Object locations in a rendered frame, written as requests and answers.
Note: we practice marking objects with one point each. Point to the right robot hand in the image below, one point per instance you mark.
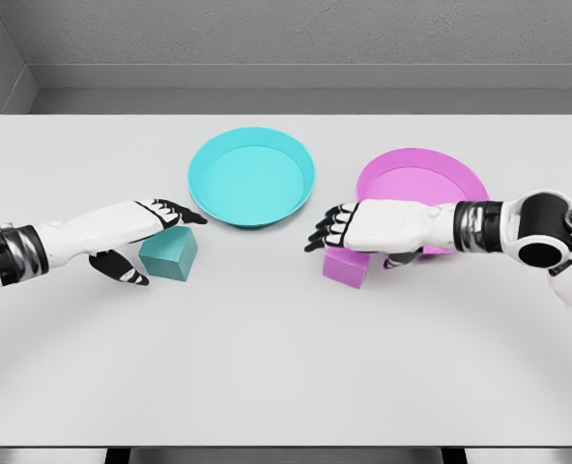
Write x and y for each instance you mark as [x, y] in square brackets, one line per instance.
[382, 227]

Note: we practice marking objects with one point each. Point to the cyan plate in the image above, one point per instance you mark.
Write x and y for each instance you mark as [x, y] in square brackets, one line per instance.
[250, 177]

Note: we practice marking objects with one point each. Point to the pink plate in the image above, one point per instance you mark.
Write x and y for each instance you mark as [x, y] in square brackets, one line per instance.
[419, 181]

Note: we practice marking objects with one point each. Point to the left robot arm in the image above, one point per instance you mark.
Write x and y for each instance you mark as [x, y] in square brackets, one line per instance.
[22, 249]

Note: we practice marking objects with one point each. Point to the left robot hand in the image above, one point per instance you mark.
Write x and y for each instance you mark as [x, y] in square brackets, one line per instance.
[122, 221]

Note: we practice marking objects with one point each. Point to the pink block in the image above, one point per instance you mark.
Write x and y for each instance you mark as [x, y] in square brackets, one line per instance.
[345, 268]

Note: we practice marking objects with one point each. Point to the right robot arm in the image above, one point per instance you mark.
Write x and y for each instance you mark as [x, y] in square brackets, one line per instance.
[523, 232]

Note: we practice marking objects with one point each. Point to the teal block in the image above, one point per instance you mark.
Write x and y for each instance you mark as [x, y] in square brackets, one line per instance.
[170, 255]

